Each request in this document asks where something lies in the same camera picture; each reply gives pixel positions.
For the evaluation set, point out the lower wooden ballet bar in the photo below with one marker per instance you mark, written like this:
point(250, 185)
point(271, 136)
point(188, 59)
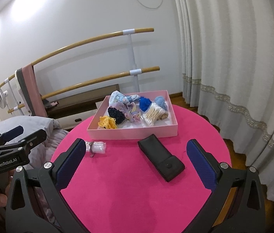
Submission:
point(92, 82)

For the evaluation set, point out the yellow crochet flower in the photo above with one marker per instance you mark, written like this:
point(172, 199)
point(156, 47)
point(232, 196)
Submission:
point(107, 122)

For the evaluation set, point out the white clip fan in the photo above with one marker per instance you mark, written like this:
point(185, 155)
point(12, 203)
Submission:
point(3, 98)

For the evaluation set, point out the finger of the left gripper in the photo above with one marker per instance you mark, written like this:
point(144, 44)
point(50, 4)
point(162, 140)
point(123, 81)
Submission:
point(30, 141)
point(11, 134)

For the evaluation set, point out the cream curtain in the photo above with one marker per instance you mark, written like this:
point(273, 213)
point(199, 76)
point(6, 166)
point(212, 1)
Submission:
point(228, 73)

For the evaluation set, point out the clear bag with ribbon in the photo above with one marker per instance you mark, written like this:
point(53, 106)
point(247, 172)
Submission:
point(94, 148)

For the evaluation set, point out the white bar support post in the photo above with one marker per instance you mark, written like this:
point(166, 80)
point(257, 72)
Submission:
point(133, 66)

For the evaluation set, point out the purple organza scrunchie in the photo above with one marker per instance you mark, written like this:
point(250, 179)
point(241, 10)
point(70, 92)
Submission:
point(130, 110)

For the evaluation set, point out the wooden ballet bar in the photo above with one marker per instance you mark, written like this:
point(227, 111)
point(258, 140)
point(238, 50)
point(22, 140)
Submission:
point(92, 82)
point(92, 40)

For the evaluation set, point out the upper wooden ballet bar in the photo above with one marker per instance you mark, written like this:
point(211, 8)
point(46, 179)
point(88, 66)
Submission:
point(92, 40)

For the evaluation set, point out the royal blue knit item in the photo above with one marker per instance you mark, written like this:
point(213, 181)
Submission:
point(144, 103)

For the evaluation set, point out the black leather case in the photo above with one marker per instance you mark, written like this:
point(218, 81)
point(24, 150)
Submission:
point(167, 164)

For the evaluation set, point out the pink cardboard box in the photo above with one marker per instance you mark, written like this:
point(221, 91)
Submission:
point(161, 128)

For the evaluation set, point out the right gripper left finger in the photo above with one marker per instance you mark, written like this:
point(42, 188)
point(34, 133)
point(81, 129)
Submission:
point(67, 163)

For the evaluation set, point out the cotton swabs plastic bag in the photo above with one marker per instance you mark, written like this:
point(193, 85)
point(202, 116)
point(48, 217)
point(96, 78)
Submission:
point(151, 114)

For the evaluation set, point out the dark top storage bench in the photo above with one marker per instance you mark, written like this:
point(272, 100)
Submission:
point(72, 110)

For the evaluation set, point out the light blue sock ball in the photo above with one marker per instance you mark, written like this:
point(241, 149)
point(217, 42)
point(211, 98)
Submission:
point(161, 103)

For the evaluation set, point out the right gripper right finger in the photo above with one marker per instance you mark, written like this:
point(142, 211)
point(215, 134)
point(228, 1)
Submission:
point(204, 163)

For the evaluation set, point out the floral blue bow cloth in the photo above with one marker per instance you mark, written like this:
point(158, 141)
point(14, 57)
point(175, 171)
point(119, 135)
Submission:
point(118, 97)

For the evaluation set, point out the left white bar post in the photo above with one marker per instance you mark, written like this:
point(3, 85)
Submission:
point(14, 94)

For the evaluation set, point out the pink grey hanging towel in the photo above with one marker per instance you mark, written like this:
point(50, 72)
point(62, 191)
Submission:
point(29, 91)

